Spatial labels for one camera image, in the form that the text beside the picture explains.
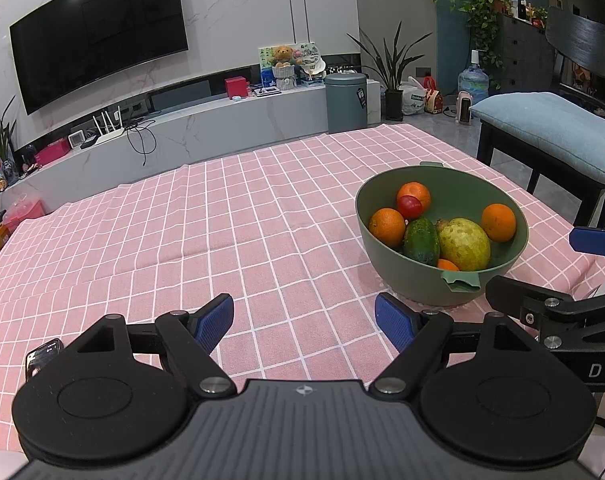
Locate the grey trash bin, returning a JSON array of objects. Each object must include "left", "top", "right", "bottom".
[{"left": 324, "top": 71, "right": 368, "bottom": 134}]

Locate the grey marble media cabinet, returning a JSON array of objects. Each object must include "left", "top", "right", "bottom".
[{"left": 0, "top": 77, "right": 383, "bottom": 241}]

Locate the tall potted plant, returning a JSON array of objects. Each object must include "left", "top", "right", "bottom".
[{"left": 346, "top": 21, "right": 433, "bottom": 122}]

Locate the white woven basket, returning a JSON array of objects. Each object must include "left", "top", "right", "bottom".
[{"left": 272, "top": 64, "right": 297, "bottom": 92}]

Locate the leafy trailing plant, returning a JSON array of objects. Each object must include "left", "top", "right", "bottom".
[{"left": 449, "top": 0, "right": 508, "bottom": 61}]

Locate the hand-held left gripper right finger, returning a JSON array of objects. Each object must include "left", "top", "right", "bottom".
[{"left": 371, "top": 292, "right": 550, "bottom": 395}]

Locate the green colander bowl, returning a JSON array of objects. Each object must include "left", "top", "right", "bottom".
[{"left": 355, "top": 161, "right": 529, "bottom": 308}]

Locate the black cable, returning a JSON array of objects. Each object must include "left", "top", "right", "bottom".
[{"left": 125, "top": 119, "right": 158, "bottom": 167}]

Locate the dark drawer cabinet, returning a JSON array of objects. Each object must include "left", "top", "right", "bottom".
[{"left": 497, "top": 12, "right": 553, "bottom": 93}]

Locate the green landscape picture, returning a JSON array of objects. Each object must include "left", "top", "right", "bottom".
[{"left": 259, "top": 42, "right": 317, "bottom": 68}]

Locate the blue seat cushion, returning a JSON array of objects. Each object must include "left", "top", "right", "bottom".
[{"left": 469, "top": 91, "right": 605, "bottom": 185}]

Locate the black television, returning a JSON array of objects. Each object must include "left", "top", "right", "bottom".
[{"left": 9, "top": 0, "right": 190, "bottom": 116}]

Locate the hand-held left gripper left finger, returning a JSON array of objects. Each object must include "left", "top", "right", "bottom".
[{"left": 62, "top": 294, "right": 237, "bottom": 397}]

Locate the pink checked tablecloth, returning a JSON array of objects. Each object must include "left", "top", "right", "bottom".
[{"left": 0, "top": 122, "right": 605, "bottom": 463}]

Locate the white plastic bag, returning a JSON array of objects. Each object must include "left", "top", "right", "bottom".
[{"left": 399, "top": 76, "right": 428, "bottom": 116}]

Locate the red tomato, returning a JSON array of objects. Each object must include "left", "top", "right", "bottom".
[{"left": 397, "top": 195, "right": 424, "bottom": 220}]

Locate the yellow-green guava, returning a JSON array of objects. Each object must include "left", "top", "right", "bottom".
[{"left": 436, "top": 217, "right": 492, "bottom": 272}]

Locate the black wooden chair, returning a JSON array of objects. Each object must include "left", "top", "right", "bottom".
[{"left": 477, "top": 7, "right": 605, "bottom": 231}]

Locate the red gift bag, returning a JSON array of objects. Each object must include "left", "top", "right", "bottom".
[{"left": 423, "top": 76, "right": 443, "bottom": 113}]

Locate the green avocado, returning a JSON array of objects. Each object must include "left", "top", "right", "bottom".
[{"left": 403, "top": 217, "right": 441, "bottom": 265}]

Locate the pink plastic box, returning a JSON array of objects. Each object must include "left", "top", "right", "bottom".
[{"left": 2, "top": 199, "right": 47, "bottom": 233}]

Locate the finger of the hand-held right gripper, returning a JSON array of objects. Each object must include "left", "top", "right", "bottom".
[
  {"left": 568, "top": 226, "right": 605, "bottom": 261},
  {"left": 485, "top": 275, "right": 605, "bottom": 351}
]

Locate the black smart watch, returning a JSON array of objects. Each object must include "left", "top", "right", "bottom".
[{"left": 25, "top": 338, "right": 63, "bottom": 378}]

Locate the blue water bottle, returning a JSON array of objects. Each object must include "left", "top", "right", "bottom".
[{"left": 457, "top": 50, "right": 490, "bottom": 106}]

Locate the small white heater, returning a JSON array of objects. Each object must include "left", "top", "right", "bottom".
[{"left": 456, "top": 91, "right": 475, "bottom": 125}]

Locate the potted plant in vase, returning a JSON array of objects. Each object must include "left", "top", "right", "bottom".
[{"left": 0, "top": 95, "right": 20, "bottom": 186}]

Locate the white router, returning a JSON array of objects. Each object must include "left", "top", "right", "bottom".
[{"left": 92, "top": 105, "right": 126, "bottom": 143}]

